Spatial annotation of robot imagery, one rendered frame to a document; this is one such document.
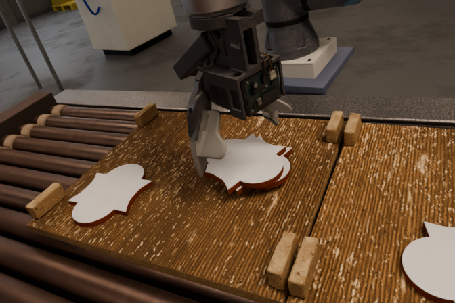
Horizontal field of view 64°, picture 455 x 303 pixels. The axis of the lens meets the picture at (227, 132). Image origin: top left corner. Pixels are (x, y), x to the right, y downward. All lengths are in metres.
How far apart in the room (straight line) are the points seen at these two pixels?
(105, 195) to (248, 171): 0.23
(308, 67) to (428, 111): 0.35
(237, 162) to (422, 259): 0.26
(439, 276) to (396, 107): 0.38
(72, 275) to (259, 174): 0.28
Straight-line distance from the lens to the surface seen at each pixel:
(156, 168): 0.62
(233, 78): 0.40
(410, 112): 0.71
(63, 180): 0.74
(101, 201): 0.59
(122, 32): 4.59
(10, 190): 0.79
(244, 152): 0.55
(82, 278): 0.53
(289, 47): 0.98
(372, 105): 0.74
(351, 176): 0.53
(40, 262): 0.59
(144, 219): 0.54
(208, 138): 0.45
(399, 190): 0.51
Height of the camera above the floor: 1.27
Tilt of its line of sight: 31 degrees down
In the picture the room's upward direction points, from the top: 13 degrees counter-clockwise
